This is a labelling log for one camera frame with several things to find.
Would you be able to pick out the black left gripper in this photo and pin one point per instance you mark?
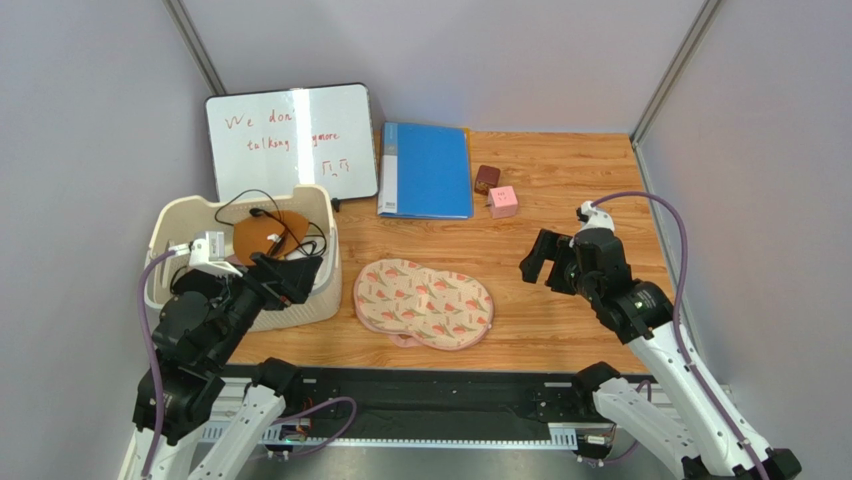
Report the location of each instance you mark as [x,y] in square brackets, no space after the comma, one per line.
[281,280]

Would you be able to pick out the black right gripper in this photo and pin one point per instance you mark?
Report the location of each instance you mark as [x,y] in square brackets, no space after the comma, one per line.
[563,264]

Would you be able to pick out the floral pink laundry bag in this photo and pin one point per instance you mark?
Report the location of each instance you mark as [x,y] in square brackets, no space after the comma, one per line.
[415,305]

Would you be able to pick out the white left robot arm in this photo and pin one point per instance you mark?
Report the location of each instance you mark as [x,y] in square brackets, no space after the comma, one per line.
[197,333]

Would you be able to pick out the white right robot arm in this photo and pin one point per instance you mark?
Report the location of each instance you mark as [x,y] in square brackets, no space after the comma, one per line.
[710,439]

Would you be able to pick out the cream plastic laundry basket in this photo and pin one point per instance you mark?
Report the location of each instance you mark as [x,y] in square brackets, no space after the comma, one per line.
[289,226]

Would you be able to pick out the pink small cube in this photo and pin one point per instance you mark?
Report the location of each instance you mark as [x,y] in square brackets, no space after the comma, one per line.
[502,202]

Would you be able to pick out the dark red small box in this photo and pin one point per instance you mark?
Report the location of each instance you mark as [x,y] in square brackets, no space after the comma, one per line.
[486,178]

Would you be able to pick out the white dry-erase board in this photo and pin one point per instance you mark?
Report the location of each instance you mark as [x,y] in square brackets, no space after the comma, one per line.
[274,141]

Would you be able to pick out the blue document folder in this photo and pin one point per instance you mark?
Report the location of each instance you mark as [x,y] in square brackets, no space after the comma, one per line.
[425,172]

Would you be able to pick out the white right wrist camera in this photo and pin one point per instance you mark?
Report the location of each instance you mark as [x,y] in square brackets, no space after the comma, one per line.
[593,217]

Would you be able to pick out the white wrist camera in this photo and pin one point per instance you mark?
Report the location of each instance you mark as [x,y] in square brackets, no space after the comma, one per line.
[593,217]
[207,254]

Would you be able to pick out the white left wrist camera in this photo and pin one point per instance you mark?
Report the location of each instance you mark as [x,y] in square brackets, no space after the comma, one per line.
[207,254]

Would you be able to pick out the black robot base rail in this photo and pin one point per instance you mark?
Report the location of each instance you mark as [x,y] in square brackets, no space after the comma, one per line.
[440,409]

